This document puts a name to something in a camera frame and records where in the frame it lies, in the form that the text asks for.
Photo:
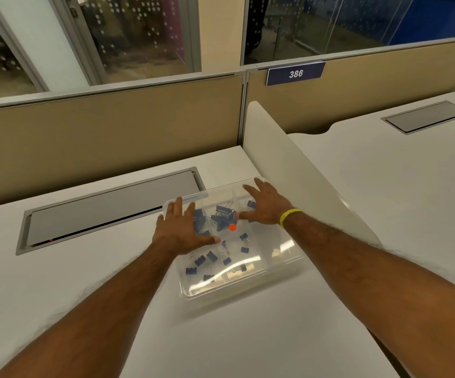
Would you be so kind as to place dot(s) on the beige partition panel with sign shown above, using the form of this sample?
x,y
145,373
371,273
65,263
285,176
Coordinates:
x,y
369,86

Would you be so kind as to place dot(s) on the clear plastic organizer box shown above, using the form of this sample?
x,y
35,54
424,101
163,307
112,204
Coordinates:
x,y
263,247

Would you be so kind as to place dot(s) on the wide beige partition panel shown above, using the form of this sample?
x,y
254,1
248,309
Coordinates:
x,y
105,137

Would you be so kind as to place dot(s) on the person's left hand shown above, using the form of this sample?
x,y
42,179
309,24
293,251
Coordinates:
x,y
176,236

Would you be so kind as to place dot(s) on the small beige block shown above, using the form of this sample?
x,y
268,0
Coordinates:
x,y
276,254
251,266

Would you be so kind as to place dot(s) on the person's left thumb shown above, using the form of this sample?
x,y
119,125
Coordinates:
x,y
208,240

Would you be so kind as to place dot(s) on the person's right middle finger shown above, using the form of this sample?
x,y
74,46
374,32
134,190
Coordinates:
x,y
250,190

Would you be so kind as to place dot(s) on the wide glass window pane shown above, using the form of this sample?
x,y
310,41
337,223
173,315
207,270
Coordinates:
x,y
349,23

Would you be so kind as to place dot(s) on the pile of blue binder clips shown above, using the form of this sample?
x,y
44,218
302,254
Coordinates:
x,y
219,222

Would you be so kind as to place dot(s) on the white desk divider panel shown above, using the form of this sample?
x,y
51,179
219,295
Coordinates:
x,y
286,169

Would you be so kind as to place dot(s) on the person's right thumb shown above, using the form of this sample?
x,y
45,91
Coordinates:
x,y
248,215

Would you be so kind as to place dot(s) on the grey partition post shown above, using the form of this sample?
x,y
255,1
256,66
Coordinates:
x,y
245,106

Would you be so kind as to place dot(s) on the person's right hand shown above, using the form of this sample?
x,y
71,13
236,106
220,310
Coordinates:
x,y
269,206

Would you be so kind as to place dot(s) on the blue number sign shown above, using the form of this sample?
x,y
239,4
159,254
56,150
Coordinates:
x,y
295,73

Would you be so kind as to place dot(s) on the person's left forearm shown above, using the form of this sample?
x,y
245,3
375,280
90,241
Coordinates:
x,y
93,314

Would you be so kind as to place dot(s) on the person's left middle finger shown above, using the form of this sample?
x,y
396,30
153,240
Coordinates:
x,y
177,210

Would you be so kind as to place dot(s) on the person's right forearm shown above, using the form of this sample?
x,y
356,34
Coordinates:
x,y
373,287

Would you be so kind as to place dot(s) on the dotted glass door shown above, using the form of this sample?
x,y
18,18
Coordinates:
x,y
140,35

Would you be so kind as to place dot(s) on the person's left little finger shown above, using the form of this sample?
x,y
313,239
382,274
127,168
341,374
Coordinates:
x,y
159,223

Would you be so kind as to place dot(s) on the yellow wristband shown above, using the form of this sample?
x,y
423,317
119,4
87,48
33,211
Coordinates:
x,y
288,214

